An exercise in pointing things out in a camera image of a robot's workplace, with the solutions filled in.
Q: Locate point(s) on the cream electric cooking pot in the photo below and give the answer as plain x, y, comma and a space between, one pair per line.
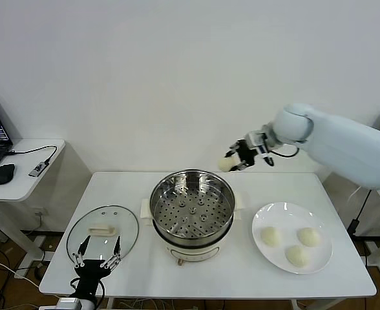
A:
193, 250

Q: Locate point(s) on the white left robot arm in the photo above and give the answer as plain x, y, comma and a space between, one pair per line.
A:
90, 305

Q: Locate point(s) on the large white plate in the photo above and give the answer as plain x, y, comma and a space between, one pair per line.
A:
287, 216

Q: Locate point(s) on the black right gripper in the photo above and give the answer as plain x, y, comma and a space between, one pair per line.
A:
246, 153

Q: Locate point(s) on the white steamed baozi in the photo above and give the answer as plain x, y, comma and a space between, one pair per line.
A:
271, 236
297, 255
225, 164
309, 235

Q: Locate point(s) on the black computer mouse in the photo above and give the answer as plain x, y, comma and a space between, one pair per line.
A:
4, 174

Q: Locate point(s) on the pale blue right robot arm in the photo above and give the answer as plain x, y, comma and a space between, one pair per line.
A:
338, 145

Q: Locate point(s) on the small grey USB hub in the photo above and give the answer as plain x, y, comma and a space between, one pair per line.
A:
38, 169

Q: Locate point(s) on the white wall socket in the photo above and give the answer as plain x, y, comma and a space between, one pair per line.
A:
40, 213

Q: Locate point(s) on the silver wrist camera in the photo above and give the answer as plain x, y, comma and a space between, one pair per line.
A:
256, 138
68, 304

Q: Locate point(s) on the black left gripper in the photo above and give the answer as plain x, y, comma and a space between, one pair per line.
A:
91, 272

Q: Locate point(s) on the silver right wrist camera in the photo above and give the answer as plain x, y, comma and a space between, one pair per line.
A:
256, 138

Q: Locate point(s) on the perforated steel steamer basket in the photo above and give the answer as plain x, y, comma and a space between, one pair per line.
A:
225, 197

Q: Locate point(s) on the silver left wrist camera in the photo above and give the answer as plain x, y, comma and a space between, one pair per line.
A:
68, 304

